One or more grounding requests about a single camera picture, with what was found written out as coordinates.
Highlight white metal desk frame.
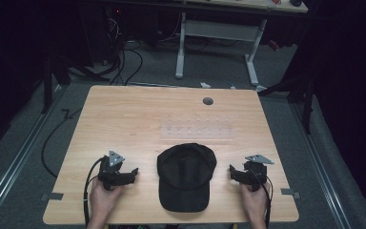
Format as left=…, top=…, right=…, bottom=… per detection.
left=174, top=11, right=269, bottom=88

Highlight black floor cable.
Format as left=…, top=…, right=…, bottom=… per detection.
left=40, top=107, right=84, bottom=179

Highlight metal floor rail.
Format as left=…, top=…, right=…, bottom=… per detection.
left=290, top=100, right=353, bottom=229
left=0, top=85, right=69, bottom=223

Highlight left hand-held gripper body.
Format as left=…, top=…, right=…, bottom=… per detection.
left=97, top=150, right=129, bottom=192

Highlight small red object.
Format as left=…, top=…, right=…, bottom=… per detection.
left=267, top=39, right=281, bottom=52

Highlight black baseball cap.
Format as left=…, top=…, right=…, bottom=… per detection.
left=156, top=142, right=218, bottom=214

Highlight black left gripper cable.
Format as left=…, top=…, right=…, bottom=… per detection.
left=82, top=156, right=107, bottom=229

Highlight black metal stand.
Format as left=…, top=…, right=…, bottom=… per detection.
left=40, top=47, right=72, bottom=115

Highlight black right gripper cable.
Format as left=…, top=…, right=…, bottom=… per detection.
left=253, top=170, right=274, bottom=229

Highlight grey tape strip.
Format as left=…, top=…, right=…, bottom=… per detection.
left=280, top=187, right=302, bottom=200
left=40, top=192, right=65, bottom=201

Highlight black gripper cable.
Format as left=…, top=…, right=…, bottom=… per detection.
left=82, top=156, right=107, bottom=229
left=253, top=170, right=274, bottom=229

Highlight black cable bundle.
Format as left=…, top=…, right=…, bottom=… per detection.
left=107, top=15, right=144, bottom=87

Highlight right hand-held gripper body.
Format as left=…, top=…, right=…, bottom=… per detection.
left=241, top=154, right=275, bottom=193

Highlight person's right hand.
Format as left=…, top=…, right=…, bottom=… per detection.
left=238, top=181, right=272, bottom=221

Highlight black tripod stand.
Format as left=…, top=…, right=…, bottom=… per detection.
left=256, top=63, right=316, bottom=135

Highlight person's left hand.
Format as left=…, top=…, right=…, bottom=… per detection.
left=89, top=178, right=126, bottom=221

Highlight clear plastic sheet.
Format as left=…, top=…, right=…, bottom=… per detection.
left=159, top=114, right=238, bottom=140

